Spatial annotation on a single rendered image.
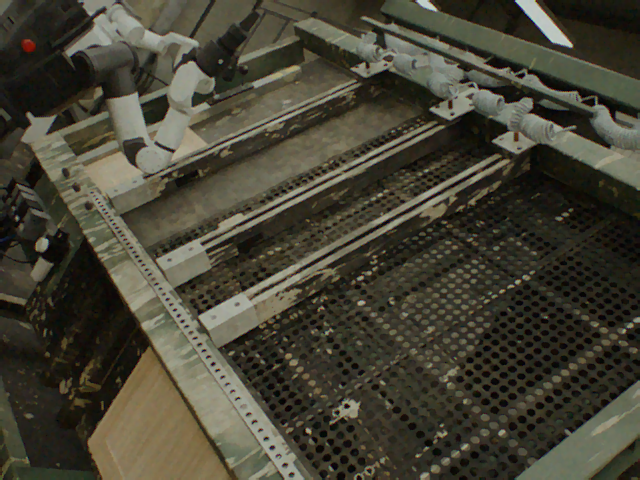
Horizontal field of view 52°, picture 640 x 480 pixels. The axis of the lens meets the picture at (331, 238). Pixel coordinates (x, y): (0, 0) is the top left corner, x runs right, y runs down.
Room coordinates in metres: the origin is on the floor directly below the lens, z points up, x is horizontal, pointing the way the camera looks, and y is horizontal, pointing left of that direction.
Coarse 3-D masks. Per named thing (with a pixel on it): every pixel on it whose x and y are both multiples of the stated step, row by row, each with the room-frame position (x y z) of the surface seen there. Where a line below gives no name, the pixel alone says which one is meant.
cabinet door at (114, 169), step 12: (192, 132) 2.44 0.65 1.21; (192, 144) 2.37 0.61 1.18; (204, 144) 2.36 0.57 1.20; (108, 156) 2.36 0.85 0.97; (120, 156) 2.36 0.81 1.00; (180, 156) 2.31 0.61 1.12; (84, 168) 2.31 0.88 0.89; (96, 168) 2.30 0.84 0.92; (108, 168) 2.30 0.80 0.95; (120, 168) 2.29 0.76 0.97; (132, 168) 2.28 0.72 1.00; (96, 180) 2.24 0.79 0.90; (108, 180) 2.23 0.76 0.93; (120, 180) 2.23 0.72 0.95
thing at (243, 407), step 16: (96, 192) 2.11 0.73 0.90; (112, 224) 1.95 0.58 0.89; (128, 240) 1.87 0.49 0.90; (144, 272) 1.74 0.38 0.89; (160, 288) 1.69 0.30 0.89; (176, 304) 1.63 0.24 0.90; (176, 320) 1.58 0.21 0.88; (192, 336) 1.53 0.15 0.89; (208, 352) 1.48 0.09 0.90; (208, 368) 1.44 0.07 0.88; (224, 384) 1.40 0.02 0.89; (240, 400) 1.36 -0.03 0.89; (256, 416) 1.32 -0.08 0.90; (256, 432) 1.29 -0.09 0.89; (288, 464) 1.22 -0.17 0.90
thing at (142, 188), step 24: (360, 72) 2.48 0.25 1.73; (336, 96) 2.43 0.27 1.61; (360, 96) 2.50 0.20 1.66; (264, 120) 2.34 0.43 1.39; (288, 120) 2.34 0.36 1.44; (312, 120) 2.41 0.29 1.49; (216, 144) 2.24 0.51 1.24; (240, 144) 2.26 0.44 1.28; (264, 144) 2.32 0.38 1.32; (168, 168) 2.16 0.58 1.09; (192, 168) 2.18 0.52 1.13; (216, 168) 2.23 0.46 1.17; (120, 192) 2.06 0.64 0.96; (144, 192) 2.10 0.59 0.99
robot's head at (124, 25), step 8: (112, 8) 1.97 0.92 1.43; (120, 8) 1.99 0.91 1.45; (112, 16) 1.97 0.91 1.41; (120, 16) 1.96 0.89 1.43; (128, 16) 1.97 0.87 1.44; (104, 24) 1.96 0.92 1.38; (112, 24) 1.96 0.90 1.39; (120, 24) 1.95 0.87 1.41; (128, 24) 1.95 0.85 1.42; (136, 24) 1.95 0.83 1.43; (112, 32) 1.95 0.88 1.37; (120, 32) 1.96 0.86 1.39; (128, 32) 1.94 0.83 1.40; (136, 32) 1.96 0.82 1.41; (144, 32) 1.99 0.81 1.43; (128, 40) 1.96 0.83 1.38; (136, 40) 1.99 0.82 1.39
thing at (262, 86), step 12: (276, 72) 2.73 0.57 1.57; (288, 72) 2.71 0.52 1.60; (300, 72) 2.74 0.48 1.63; (264, 84) 2.66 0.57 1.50; (276, 84) 2.70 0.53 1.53; (240, 96) 2.61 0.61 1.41; (252, 96) 2.65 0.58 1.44; (204, 108) 2.54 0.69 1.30; (216, 108) 2.57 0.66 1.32; (228, 108) 2.60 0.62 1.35; (192, 120) 2.52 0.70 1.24; (156, 132) 2.45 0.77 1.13; (108, 144) 2.40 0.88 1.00; (84, 156) 2.34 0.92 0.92; (96, 156) 2.34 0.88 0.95
